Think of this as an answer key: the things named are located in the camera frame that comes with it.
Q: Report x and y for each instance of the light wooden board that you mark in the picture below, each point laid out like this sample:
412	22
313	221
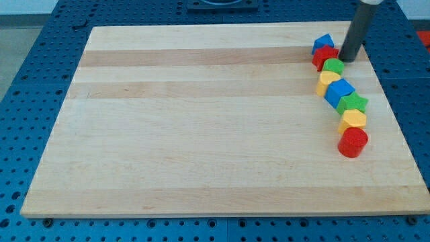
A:
217	120

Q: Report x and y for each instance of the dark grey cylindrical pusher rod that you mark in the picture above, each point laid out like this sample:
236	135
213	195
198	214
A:
357	31

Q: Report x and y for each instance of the yellow half-round block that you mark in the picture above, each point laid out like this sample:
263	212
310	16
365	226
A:
324	80

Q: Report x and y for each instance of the red cylinder block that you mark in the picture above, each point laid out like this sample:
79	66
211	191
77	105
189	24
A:
352	142

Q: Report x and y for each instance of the blue cube block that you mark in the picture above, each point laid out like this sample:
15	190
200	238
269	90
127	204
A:
336	90

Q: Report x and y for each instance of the green star block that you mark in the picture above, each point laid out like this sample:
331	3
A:
352	101

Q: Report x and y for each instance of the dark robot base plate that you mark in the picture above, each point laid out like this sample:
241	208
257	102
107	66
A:
195	6

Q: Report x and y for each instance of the red star block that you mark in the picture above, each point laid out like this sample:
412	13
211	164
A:
322	54

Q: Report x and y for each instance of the red object at edge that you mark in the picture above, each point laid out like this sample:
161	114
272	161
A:
424	36

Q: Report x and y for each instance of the yellow hexagon block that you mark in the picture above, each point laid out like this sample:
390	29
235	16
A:
352	119

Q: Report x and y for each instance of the green cylinder block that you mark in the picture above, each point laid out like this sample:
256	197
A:
335	65

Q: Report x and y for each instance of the blue triangle block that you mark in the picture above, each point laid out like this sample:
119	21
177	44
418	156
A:
322	41

